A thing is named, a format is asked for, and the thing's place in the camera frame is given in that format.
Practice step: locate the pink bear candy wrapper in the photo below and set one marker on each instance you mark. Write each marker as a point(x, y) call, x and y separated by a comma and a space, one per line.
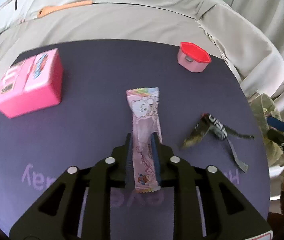
point(144, 103)

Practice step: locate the beige covered sofa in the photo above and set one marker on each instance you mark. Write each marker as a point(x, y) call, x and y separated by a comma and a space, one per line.
point(162, 21)

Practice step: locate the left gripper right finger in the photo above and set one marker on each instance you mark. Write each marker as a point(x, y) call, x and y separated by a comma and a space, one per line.
point(206, 204)

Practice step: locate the pink cup with red rim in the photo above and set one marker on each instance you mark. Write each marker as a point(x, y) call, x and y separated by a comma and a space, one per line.
point(192, 57)

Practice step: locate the orange strip on sofa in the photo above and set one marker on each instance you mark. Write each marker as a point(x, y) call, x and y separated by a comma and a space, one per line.
point(50, 9)

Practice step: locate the white fringed throw blanket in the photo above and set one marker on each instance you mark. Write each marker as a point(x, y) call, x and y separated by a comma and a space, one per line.
point(251, 56)

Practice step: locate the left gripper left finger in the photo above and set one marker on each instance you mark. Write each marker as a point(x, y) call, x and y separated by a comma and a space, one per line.
point(77, 204)

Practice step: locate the pink box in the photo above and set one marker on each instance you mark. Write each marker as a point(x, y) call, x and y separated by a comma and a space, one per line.
point(32, 84)

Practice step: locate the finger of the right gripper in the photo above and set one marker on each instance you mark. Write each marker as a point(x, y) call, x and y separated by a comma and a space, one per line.
point(275, 123)

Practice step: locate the black torn wrapper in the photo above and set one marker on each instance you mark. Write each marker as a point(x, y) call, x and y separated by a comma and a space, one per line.
point(209, 124)

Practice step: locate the round trash bin with bag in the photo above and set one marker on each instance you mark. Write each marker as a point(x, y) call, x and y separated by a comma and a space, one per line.
point(262, 106)

